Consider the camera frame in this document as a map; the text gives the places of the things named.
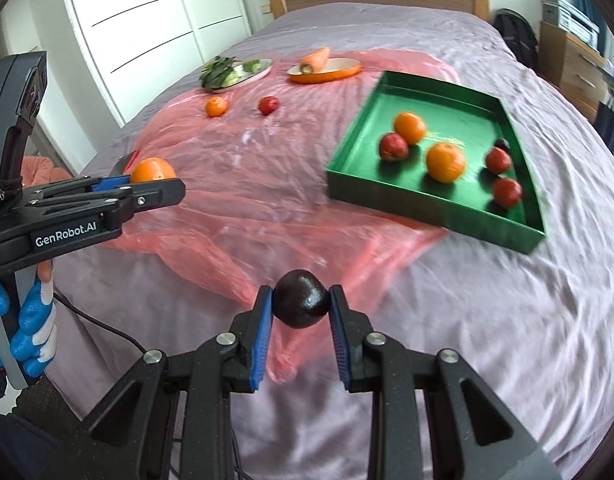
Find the green tray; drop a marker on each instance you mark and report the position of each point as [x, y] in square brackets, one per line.
[367, 160]

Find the person's left hand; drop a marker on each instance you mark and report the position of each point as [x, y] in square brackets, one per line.
[37, 327]

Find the person's left forearm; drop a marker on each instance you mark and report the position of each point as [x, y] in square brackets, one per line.
[22, 427]

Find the orange rimmed plate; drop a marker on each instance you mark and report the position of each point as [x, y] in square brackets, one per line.
[337, 71]

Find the phone with red case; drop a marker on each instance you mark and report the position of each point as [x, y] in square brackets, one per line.
[124, 164]

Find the black backpack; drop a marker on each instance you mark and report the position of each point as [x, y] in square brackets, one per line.
[514, 35]

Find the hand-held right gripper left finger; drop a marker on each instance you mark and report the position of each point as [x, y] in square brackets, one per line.
[263, 340]

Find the orange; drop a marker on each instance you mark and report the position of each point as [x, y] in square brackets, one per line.
[410, 127]
[152, 170]
[445, 161]
[216, 106]

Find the pink plastic sheet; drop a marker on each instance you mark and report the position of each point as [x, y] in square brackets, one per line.
[247, 180]

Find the dark purple plum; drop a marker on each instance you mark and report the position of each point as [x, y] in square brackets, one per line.
[301, 300]
[502, 143]

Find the grey storage box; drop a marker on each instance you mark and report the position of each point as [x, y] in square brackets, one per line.
[569, 15]

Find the grey oval plate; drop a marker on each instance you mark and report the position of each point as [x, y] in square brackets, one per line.
[262, 71]

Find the carrot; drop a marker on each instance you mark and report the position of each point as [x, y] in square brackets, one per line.
[316, 60]

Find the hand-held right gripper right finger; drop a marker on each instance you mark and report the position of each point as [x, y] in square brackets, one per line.
[338, 340]

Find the small bok choy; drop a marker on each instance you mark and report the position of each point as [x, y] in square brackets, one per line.
[252, 65]

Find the wooden dresser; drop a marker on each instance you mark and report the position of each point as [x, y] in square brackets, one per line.
[569, 67]

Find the red plum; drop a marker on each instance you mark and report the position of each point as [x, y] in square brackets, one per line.
[268, 105]
[498, 160]
[507, 192]
[393, 146]

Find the bed with purple sheet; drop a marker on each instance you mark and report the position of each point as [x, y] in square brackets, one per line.
[377, 25]

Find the dark leafy greens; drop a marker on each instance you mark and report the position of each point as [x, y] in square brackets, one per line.
[217, 72]

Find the white wardrobe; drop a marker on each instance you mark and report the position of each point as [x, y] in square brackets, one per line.
[147, 25]

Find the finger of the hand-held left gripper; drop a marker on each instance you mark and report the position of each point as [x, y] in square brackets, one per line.
[157, 195]
[112, 183]

